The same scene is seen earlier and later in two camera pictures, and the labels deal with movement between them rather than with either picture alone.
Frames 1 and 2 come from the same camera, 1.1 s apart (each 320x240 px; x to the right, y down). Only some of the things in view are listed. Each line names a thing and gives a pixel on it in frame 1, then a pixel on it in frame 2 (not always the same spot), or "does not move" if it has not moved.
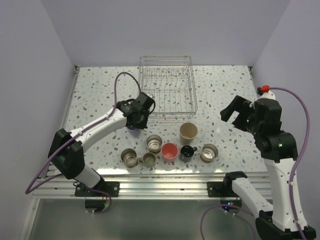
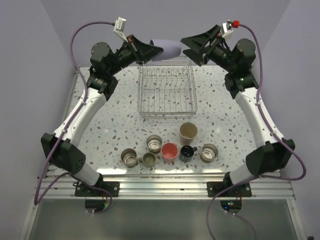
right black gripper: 243,107 -> 199,42
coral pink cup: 169,151 does not move
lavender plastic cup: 134,131 -> 171,49
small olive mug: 148,159 does not move
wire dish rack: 170,80 does not move
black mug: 186,153 does not move
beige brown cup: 154,143 does not move
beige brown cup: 209,152 does not move
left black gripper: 143,125 -> 141,52
